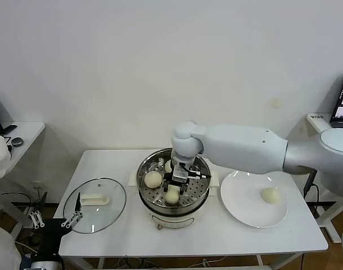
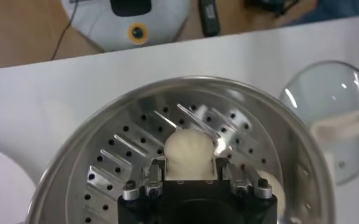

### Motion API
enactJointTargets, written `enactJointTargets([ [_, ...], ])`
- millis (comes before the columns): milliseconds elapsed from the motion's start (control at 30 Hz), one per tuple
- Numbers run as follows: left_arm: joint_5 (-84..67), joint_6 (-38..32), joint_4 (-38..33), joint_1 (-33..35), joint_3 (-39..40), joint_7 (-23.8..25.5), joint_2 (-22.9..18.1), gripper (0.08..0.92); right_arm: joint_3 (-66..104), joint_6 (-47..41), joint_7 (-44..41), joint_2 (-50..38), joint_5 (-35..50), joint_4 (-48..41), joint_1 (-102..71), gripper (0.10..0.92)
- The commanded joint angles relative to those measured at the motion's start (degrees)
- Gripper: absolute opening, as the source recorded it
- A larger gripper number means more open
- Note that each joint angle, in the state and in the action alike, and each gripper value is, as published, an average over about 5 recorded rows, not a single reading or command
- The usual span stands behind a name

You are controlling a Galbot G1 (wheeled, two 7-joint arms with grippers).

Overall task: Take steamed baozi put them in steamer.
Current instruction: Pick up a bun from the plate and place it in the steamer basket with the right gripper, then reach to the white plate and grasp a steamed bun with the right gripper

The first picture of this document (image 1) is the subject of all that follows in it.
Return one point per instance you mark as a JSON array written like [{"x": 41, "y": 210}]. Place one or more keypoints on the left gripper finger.
[
  {"x": 37, "y": 219},
  {"x": 78, "y": 202}
]

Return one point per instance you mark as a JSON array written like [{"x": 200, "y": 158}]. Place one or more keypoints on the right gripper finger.
[
  {"x": 185, "y": 189},
  {"x": 167, "y": 188}
]

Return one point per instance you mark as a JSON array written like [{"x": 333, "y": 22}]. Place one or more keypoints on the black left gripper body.
[{"x": 52, "y": 232}]

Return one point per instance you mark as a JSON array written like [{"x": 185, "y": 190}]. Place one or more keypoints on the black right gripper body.
[{"x": 168, "y": 177}]

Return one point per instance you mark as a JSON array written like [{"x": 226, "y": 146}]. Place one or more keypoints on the white steamed baozi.
[
  {"x": 168, "y": 166},
  {"x": 270, "y": 195},
  {"x": 171, "y": 197},
  {"x": 153, "y": 179}
]

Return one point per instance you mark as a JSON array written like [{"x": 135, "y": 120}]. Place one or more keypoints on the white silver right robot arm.
[{"x": 239, "y": 146}]

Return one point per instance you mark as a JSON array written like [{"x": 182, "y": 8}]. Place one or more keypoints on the stainless steel steamer basket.
[{"x": 198, "y": 191}]

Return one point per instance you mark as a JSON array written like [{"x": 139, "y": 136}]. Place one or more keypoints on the steel steamer pot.
[{"x": 171, "y": 219}]

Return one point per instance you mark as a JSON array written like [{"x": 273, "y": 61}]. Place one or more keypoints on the person white garment torso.
[{"x": 2, "y": 244}]

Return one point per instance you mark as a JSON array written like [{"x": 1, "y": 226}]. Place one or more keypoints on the white round plate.
[{"x": 244, "y": 197}]

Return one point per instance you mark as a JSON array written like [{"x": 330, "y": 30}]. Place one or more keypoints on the grey round earbud case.
[{"x": 16, "y": 141}]

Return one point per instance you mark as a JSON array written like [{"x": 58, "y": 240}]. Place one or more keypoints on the white side desk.
[
  {"x": 317, "y": 122},
  {"x": 28, "y": 135}
]

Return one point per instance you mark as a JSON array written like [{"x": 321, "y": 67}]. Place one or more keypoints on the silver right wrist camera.
[{"x": 180, "y": 175}]

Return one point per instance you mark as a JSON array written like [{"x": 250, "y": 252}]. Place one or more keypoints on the white wall outlet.
[{"x": 36, "y": 186}]

